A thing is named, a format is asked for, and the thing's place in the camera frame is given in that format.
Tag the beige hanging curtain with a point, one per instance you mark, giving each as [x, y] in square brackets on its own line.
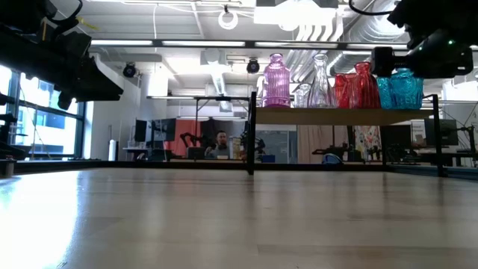
[321, 140]

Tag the red partition panel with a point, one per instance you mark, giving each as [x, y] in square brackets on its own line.
[179, 130]

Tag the wooden shelf black metal frame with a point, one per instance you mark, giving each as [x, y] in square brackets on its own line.
[336, 116]

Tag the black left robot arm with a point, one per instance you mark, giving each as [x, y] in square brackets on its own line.
[22, 11]

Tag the white cylinder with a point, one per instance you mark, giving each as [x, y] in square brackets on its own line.
[112, 150]

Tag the blue white rounded object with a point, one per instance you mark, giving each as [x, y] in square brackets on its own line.
[331, 159]

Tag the floral print hanging cloth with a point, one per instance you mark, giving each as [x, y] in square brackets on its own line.
[367, 140]

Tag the black background monitor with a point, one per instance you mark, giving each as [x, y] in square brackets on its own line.
[444, 132]
[160, 129]

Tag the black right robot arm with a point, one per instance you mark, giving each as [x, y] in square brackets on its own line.
[440, 15]

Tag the clear faceted glass vase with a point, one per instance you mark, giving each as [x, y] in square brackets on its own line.
[321, 86]

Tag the pink ribbed bottle vase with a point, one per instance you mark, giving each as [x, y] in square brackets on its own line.
[276, 82]

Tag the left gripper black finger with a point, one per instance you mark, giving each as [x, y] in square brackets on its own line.
[65, 101]
[97, 84]

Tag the red square glass vase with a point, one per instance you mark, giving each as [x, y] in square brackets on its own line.
[366, 87]

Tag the yellow blue printed box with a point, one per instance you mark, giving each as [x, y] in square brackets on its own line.
[236, 147]

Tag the blue small round vase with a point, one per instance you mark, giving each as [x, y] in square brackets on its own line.
[407, 91]

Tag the round black camera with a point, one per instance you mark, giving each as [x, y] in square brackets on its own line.
[253, 66]
[129, 70]

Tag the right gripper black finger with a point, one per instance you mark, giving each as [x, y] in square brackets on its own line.
[382, 61]

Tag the red bulbous glass vase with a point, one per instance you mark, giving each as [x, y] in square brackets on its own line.
[343, 91]

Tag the person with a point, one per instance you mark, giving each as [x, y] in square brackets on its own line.
[221, 143]

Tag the clear squat ribbed vase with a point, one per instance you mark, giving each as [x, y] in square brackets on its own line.
[301, 96]

